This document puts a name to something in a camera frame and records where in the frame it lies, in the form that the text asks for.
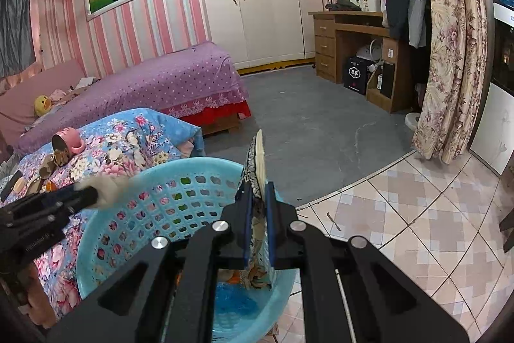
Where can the purple dotted bed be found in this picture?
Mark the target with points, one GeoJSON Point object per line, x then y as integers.
{"type": "Point", "coordinates": [160, 86]}

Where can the white tissue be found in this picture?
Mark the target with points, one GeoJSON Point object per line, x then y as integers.
{"type": "Point", "coordinates": [112, 186]}

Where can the white water dispenser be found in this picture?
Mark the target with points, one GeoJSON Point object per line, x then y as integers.
{"type": "Point", "coordinates": [496, 118]}

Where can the light blue plastic basket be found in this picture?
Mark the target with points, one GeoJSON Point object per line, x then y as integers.
{"type": "Point", "coordinates": [160, 182]}

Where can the yellow duck plush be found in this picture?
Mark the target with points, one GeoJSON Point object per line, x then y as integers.
{"type": "Point", "coordinates": [42, 105]}

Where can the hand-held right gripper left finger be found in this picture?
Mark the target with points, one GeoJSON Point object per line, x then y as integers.
{"type": "Point", "coordinates": [247, 226]}

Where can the grey hanging cloth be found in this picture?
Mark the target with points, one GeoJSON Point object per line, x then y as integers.
{"type": "Point", "coordinates": [14, 25]}

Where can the black remote control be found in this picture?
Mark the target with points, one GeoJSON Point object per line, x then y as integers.
{"type": "Point", "coordinates": [10, 186]}

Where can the person's left hand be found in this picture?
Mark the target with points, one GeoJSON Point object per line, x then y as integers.
{"type": "Point", "coordinates": [38, 298]}

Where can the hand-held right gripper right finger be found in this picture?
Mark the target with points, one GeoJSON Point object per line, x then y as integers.
{"type": "Point", "coordinates": [270, 226]}

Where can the pile of beige socks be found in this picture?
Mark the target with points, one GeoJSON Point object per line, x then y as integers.
{"type": "Point", "coordinates": [56, 164]}

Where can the white clothing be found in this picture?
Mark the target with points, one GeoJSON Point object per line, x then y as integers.
{"type": "Point", "coordinates": [84, 84]}

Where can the flat brown cardboard piece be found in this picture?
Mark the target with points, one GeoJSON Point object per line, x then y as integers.
{"type": "Point", "coordinates": [28, 185]}

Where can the pink headboard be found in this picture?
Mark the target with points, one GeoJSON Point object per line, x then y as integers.
{"type": "Point", "coordinates": [36, 82]}

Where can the pink clothing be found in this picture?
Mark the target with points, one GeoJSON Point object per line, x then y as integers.
{"type": "Point", "coordinates": [60, 96]}

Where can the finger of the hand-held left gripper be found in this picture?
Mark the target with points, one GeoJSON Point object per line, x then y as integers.
{"type": "Point", "coordinates": [68, 195]}
{"type": "Point", "coordinates": [76, 206]}

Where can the beige floral curtain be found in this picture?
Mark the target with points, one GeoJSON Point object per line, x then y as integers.
{"type": "Point", "coordinates": [449, 65]}

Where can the white storage box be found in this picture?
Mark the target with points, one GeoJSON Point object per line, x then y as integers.
{"type": "Point", "coordinates": [363, 1]}

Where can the black box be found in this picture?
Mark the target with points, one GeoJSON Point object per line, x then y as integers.
{"type": "Point", "coordinates": [357, 75]}

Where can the blue plastic wrapper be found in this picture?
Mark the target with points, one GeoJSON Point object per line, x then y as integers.
{"type": "Point", "coordinates": [237, 301]}

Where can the pink mug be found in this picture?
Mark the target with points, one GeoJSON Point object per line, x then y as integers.
{"type": "Point", "coordinates": [70, 136]}

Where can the wooden desk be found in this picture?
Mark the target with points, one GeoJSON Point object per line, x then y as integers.
{"type": "Point", "coordinates": [325, 45]}

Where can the patterned grey sock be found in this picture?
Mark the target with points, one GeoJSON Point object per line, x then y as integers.
{"type": "Point", "coordinates": [257, 166]}

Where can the white round appliance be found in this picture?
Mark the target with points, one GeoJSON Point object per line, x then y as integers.
{"type": "Point", "coordinates": [369, 51]}

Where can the white fan stand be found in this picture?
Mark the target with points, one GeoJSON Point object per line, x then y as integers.
{"type": "Point", "coordinates": [412, 122]}

